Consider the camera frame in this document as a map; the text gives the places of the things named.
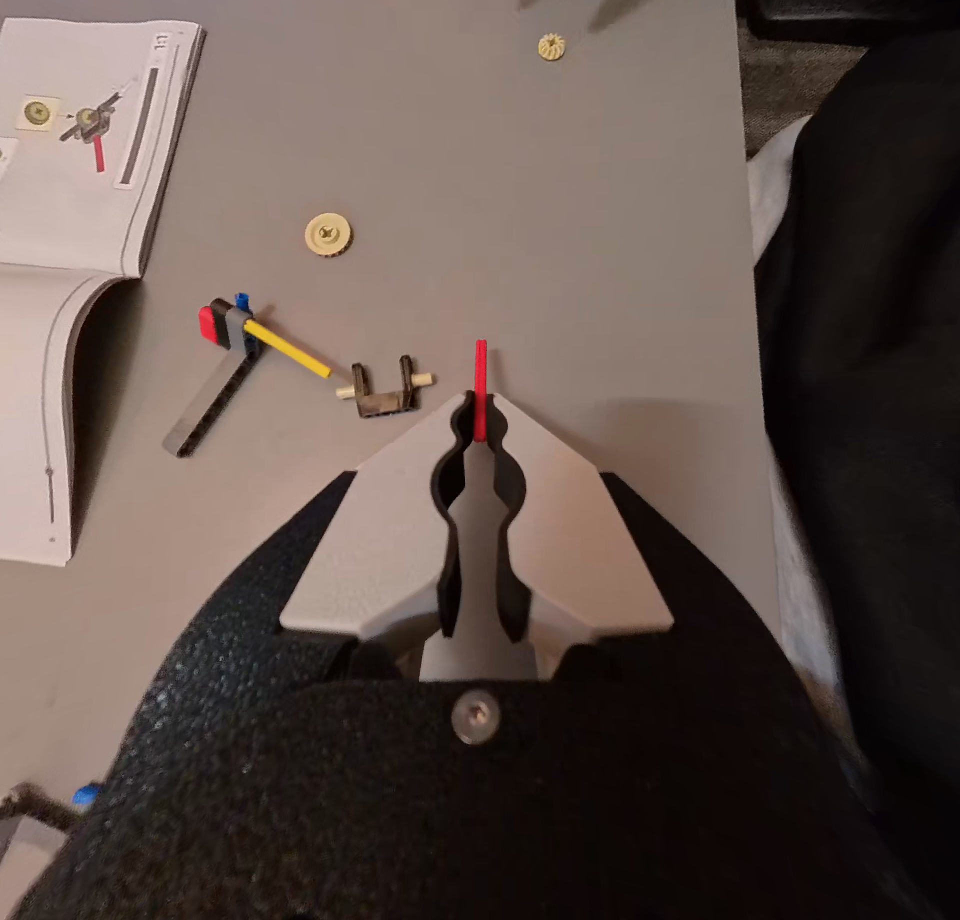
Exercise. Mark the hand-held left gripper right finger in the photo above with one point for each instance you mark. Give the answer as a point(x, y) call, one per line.
point(585, 553)

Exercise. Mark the red lego axle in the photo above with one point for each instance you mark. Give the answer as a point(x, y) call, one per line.
point(480, 395)

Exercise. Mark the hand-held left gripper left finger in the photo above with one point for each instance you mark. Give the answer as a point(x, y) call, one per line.
point(375, 545)

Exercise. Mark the black lego frame with pins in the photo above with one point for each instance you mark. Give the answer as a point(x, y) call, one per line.
point(382, 406)

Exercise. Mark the open instruction booklet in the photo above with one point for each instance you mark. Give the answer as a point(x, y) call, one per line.
point(75, 208)

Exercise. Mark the small tan lego gear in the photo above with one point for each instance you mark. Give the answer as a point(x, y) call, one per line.
point(552, 49)

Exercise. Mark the black lego piece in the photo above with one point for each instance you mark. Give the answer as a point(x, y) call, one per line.
point(37, 804)

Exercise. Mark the large tan lego gear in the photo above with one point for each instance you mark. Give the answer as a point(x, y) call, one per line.
point(319, 245)

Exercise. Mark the blue lego pin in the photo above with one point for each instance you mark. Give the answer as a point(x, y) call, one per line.
point(88, 795)

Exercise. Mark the white cloth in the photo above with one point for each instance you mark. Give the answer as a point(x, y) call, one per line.
point(772, 185)

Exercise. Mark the person's black clothed body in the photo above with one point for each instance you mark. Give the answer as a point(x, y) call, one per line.
point(862, 410)

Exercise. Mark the grey lego beam assembly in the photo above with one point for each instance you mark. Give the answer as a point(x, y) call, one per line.
point(210, 410)

